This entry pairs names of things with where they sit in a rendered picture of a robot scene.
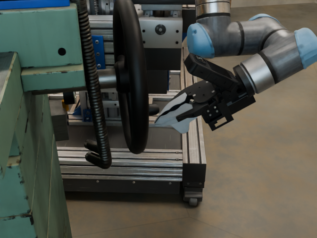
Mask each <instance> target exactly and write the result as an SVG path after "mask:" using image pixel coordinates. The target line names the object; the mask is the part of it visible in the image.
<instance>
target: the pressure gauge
mask: <svg viewBox="0 0 317 238"><path fill-rule="evenodd" d="M63 98H64V99H63V100H62V107H63V108H65V109H66V111H68V110H69V106H68V105H69V104H76V103H77V102H76V93H75V92H67V93H63Z"/></svg>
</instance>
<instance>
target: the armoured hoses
mask: <svg viewBox="0 0 317 238"><path fill-rule="evenodd" d="M70 1H71V2H72V3H76V5H77V12H78V21H79V29H80V37H81V46H82V55H83V67H84V76H85V81H86V85H87V86H86V88H87V93H88V97H89V103H90V109H91V112H92V120H93V126H94V131H95V134H96V135H95V136H96V141H93V140H90V139H87V140H86V141H85V142H84V146H85V148H86V149H89V150H91V151H93V152H95V153H98V154H99V155H98V154H95V153H93V152H88V153H87V154H86V155H85V159H86V161H88V162H90V163H92V164H94V165H96V166H98V167H100V168H102V169H108V168H109V167H110V166H111V164H112V157H111V151H110V145H109V140H108V131H107V125H106V120H105V114H104V108H103V102H102V96H101V90H100V84H99V78H98V71H97V65H96V61H95V60H96V59H95V54H94V47H93V42H92V35H91V29H90V25H89V23H90V22H89V17H88V10H87V3H86V0H70Z"/></svg>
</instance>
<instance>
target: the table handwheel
mask: <svg viewBox="0 0 317 238"><path fill-rule="evenodd" d="M113 47H114V61H115V64H114V68H111V69H99V70H97V71H98V78H99V84H100V89H108V88H116V91H117V94H118V101H119V108H120V115H121V121H122V126H123V132H124V136H125V141H126V144H127V147H128V149H129V150H130V152H132V153H134V154H140V153H142V152H143V151H144V150H145V148H146V145H147V141H148V133H149V93H148V80H147V69H146V60H145V53H144V46H143V40H142V33H141V28H140V23H139V19H138V15H137V12H136V9H135V6H134V3H133V2H132V0H115V3H114V7H113ZM86 86H87V85H85V86H84V87H73V88H62V89H52V90H41V91H31V92H32V95H41V94H56V93H67V92H77V91H87V88H86Z"/></svg>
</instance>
